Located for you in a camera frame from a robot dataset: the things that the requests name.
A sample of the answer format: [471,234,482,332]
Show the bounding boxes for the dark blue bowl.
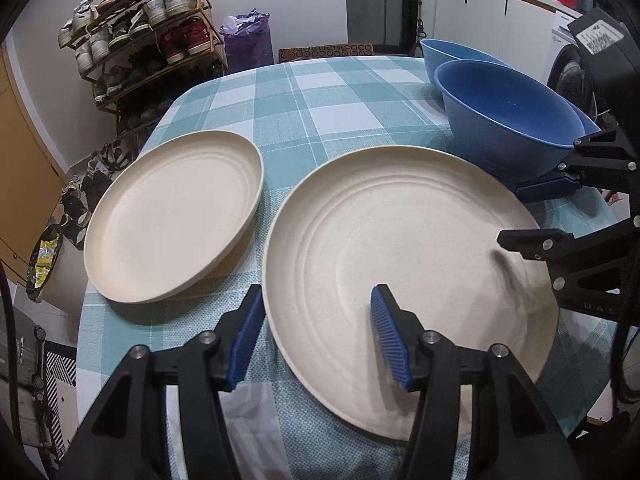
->
[567,101,601,136]
[434,60,586,188]

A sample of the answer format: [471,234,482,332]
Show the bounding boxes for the cream plate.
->
[84,130,265,304]
[262,145,559,440]

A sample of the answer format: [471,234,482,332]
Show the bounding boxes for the light blue bowl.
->
[420,38,506,100]

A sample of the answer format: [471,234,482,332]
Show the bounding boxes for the white kitchen base cabinets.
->
[434,0,580,80]

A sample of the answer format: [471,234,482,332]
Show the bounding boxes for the white washing machine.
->
[542,11,594,115]

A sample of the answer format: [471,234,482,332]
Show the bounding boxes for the trash bin with wrappers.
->
[26,223,88,316]

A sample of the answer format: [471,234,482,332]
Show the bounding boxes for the teal plaid tablecloth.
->
[77,56,615,479]

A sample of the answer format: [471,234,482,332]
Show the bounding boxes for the black white patterned rug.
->
[17,338,76,465]

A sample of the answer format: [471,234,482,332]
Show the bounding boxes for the wooden door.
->
[0,44,66,284]

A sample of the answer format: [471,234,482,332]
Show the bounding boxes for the patterned brown doormat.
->
[278,44,374,63]

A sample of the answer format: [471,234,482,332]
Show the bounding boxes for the black framed glass door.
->
[346,0,420,55]

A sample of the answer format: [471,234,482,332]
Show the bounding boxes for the purple plastic bag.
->
[220,9,273,73]

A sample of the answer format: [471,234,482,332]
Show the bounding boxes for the wooden shoe rack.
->
[58,0,229,125]

